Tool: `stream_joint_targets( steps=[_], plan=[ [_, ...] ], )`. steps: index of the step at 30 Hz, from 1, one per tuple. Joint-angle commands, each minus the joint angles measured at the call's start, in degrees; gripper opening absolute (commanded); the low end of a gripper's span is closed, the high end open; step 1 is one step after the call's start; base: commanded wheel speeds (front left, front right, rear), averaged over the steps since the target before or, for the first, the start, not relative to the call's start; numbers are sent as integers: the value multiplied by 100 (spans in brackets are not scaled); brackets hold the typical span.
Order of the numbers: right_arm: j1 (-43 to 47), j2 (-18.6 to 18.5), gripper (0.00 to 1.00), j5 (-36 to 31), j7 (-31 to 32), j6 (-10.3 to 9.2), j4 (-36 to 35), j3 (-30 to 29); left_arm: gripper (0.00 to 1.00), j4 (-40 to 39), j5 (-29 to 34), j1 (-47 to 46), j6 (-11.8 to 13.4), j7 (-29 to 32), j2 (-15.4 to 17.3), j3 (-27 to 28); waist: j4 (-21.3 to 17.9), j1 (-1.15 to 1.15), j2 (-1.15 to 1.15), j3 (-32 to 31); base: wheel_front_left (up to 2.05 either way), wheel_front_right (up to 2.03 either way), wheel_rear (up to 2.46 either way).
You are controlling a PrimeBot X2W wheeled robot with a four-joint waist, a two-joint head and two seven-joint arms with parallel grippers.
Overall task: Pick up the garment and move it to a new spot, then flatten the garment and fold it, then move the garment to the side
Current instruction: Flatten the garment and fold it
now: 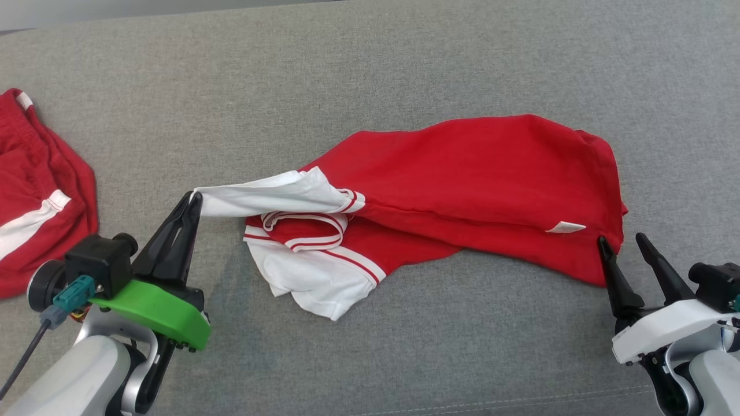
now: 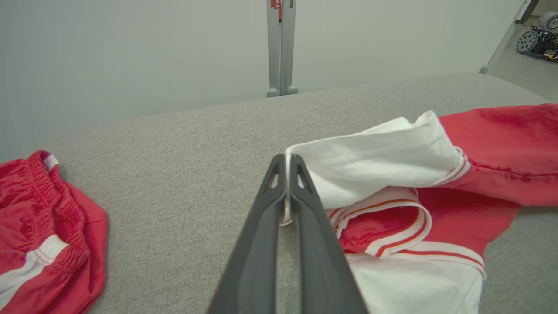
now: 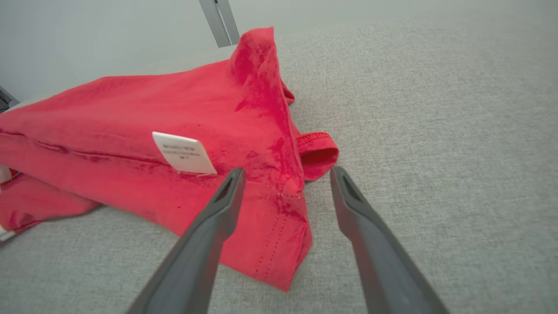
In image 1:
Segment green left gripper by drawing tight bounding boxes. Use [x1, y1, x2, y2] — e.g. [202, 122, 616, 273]
[90, 191, 212, 352]

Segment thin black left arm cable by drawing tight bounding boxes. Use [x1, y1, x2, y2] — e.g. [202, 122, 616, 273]
[0, 320, 54, 400]

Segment teal left camera connector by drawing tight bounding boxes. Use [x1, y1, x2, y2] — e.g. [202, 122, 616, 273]
[39, 274, 97, 330]

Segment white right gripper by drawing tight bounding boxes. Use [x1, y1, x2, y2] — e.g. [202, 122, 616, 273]
[597, 232, 731, 366]

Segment red shorts with white stripe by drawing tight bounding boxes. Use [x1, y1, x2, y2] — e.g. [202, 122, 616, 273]
[0, 88, 99, 300]

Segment red white basketball jersey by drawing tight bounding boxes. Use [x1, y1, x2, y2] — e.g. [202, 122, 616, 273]
[194, 114, 630, 322]

